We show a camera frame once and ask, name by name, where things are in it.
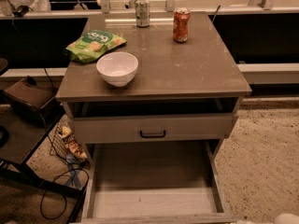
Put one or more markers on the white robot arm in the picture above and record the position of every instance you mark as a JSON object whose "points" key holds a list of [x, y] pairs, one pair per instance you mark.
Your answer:
{"points": [[280, 219]]}

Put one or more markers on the grey top drawer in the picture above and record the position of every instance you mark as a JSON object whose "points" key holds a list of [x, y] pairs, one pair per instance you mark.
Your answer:
{"points": [[178, 127]]}

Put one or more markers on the grey drawer cabinet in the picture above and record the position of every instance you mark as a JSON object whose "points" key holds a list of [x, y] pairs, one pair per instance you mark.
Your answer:
{"points": [[196, 77]]}

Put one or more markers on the open grey middle drawer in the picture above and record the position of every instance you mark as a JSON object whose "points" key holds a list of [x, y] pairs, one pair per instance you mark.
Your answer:
{"points": [[154, 183]]}

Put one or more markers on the white bowl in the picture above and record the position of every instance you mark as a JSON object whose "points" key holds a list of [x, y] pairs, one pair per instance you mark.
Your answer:
{"points": [[117, 68]]}

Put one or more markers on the green chip bag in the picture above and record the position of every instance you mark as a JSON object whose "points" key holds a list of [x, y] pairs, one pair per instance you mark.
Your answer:
{"points": [[93, 45]]}

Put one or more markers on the snack bag in basket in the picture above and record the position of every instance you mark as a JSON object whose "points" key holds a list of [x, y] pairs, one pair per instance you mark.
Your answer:
{"points": [[72, 145]]}

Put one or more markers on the orange soda can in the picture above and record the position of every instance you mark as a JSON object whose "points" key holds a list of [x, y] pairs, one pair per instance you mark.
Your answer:
{"points": [[180, 24]]}

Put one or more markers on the silver green soda can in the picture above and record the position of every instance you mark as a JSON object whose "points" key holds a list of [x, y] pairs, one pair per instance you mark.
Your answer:
{"points": [[142, 13]]}

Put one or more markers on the brown box on cart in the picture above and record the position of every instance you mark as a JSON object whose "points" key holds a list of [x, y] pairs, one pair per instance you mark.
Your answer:
{"points": [[33, 103]]}

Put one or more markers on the dark side cart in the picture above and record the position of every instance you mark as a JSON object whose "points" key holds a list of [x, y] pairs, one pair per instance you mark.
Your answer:
{"points": [[22, 139]]}

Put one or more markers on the small black device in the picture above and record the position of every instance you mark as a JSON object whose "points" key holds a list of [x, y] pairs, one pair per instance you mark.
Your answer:
{"points": [[20, 11]]}

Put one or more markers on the black drawer handle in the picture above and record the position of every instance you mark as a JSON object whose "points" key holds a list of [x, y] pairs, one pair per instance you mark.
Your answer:
{"points": [[162, 134]]}

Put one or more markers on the wire basket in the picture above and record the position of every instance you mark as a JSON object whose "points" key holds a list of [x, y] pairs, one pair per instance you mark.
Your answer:
{"points": [[57, 146]]}

